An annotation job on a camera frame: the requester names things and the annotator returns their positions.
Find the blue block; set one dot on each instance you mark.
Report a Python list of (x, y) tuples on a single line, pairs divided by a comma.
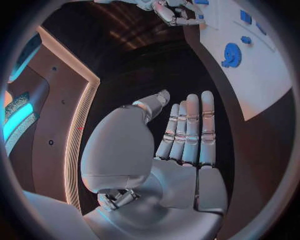
[(201, 1), (245, 17)]

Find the small blue peg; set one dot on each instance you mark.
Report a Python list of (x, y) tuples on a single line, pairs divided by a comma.
[(246, 40)]

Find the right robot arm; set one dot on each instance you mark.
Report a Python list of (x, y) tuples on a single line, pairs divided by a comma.
[(122, 1)]

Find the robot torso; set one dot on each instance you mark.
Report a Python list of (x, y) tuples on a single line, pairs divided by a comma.
[(61, 105)]

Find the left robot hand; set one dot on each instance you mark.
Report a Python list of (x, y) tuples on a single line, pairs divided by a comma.
[(164, 187)]

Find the white task board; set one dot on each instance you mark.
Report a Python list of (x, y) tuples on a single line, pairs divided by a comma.
[(257, 61)]

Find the small blue plug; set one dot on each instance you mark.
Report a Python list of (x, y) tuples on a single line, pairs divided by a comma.
[(200, 16)]

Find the blue gear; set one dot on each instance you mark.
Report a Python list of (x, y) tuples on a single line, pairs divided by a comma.
[(232, 54)]

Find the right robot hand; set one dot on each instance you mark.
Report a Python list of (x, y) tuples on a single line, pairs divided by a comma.
[(168, 13)]

